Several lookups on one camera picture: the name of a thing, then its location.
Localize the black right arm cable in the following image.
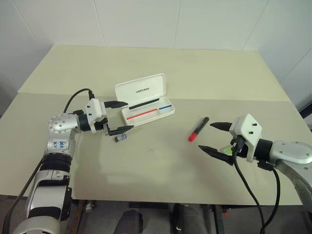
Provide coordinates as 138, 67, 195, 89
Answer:
257, 161, 280, 234

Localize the black object beside table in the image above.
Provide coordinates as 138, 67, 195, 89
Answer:
299, 97, 312, 134

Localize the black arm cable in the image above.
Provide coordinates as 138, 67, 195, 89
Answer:
257, 161, 280, 234
0, 88, 95, 234

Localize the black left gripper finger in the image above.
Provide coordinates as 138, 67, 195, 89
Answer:
109, 125, 135, 137
104, 100, 129, 109

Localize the dark metal table leg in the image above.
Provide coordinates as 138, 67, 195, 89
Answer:
208, 204, 226, 234

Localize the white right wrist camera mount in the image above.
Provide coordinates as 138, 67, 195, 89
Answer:
229, 114, 263, 163

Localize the red and black marker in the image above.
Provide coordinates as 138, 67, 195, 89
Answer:
188, 117, 210, 142

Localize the dark rounded shape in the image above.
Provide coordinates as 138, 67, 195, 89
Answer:
117, 209, 143, 234
173, 203, 208, 234

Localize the cream table sheet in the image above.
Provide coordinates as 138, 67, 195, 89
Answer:
0, 92, 312, 205
16, 43, 296, 102

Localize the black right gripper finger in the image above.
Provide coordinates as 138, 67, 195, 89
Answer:
198, 145, 234, 166
210, 121, 232, 131

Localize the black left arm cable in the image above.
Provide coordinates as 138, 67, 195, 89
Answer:
0, 88, 95, 234

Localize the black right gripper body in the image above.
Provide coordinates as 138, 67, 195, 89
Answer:
230, 136, 248, 159

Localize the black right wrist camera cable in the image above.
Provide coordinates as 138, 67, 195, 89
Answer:
233, 136, 268, 234

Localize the white plastic pencil case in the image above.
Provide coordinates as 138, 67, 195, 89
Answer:
114, 73, 176, 127

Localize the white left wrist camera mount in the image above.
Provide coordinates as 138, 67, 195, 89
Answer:
84, 98, 108, 134

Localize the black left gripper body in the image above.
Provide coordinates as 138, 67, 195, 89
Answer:
94, 118, 112, 137

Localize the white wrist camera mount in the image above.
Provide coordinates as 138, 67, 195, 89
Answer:
229, 114, 263, 163
84, 98, 108, 134

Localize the rusty metal table leg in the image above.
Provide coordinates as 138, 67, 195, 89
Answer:
73, 199, 85, 234

